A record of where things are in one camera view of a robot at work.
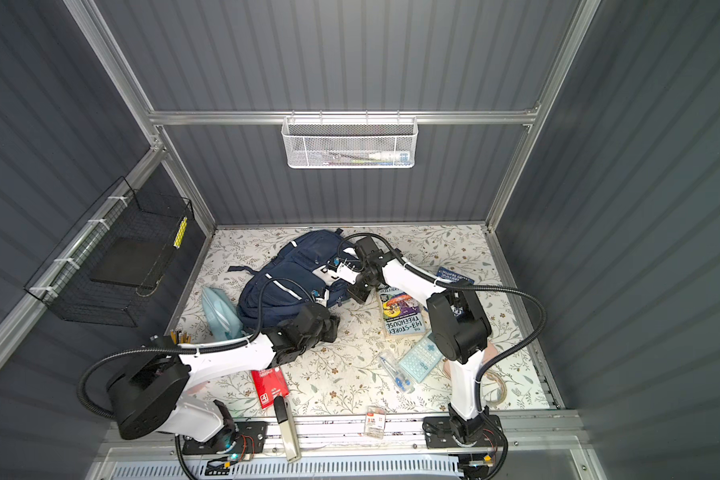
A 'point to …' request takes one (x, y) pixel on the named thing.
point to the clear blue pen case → (399, 377)
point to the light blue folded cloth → (222, 313)
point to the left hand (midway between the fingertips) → (336, 318)
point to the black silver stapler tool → (285, 420)
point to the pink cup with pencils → (178, 338)
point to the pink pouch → (490, 349)
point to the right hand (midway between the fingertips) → (352, 291)
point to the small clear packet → (375, 419)
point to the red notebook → (270, 383)
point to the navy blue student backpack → (271, 295)
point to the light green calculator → (422, 359)
